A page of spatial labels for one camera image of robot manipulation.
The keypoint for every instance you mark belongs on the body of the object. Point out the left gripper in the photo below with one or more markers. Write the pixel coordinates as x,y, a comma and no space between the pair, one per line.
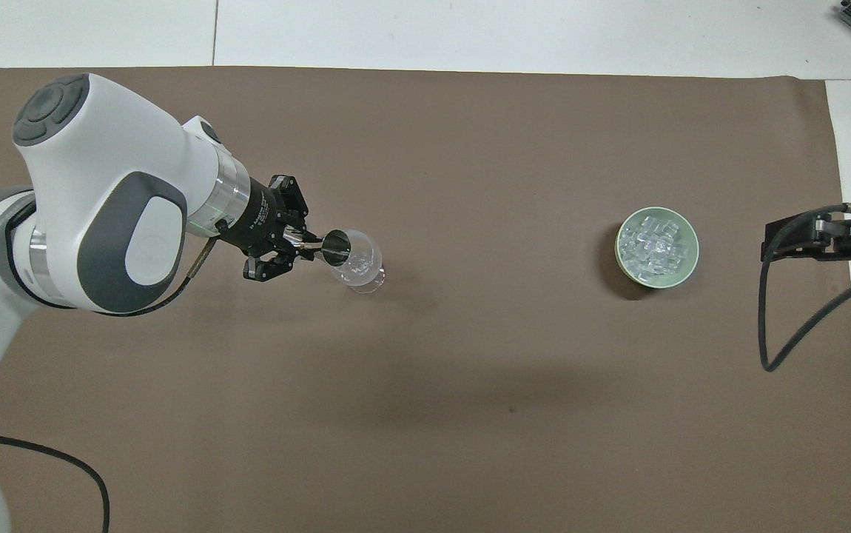
259,218

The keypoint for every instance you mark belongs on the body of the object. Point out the clear ice cubes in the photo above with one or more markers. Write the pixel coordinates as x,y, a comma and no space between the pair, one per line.
653,244

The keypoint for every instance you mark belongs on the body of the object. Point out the metal spoon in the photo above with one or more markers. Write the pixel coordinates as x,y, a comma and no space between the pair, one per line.
337,248

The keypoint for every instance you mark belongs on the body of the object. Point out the clear wine glass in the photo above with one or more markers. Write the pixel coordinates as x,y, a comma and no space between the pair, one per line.
366,275

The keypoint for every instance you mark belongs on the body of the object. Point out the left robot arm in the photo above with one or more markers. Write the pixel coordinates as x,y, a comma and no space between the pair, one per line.
92,155

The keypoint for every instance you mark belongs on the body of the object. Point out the green bowl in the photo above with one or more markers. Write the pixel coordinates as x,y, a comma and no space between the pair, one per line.
684,270

